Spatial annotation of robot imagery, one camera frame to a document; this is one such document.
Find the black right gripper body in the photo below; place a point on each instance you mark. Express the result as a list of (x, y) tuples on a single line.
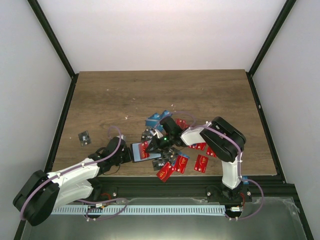
[(166, 143)]

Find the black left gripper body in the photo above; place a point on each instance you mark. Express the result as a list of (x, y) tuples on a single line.
[(127, 158)]

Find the red vip card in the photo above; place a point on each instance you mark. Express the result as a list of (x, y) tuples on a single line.
[(142, 154), (165, 172), (181, 163), (201, 163)]

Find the black leather card holder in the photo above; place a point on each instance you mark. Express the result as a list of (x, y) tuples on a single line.
[(134, 149)]

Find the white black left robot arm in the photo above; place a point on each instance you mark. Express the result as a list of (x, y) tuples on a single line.
[(45, 192)]

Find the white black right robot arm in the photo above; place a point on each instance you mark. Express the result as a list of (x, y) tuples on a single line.
[(225, 140)]

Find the blue card top of pile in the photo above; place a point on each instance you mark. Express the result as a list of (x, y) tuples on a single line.
[(153, 121)]

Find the lone black VIP card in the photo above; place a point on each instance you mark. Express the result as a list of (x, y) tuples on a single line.
[(84, 138)]

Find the light blue slotted cable duct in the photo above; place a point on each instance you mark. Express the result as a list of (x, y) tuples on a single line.
[(148, 210)]

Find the black front frame rail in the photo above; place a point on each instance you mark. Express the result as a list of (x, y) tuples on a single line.
[(199, 187)]

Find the black left frame post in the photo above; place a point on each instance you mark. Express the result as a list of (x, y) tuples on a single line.
[(42, 19)]

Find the black aluminium frame post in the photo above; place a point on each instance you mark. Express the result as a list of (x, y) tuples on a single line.
[(276, 27)]

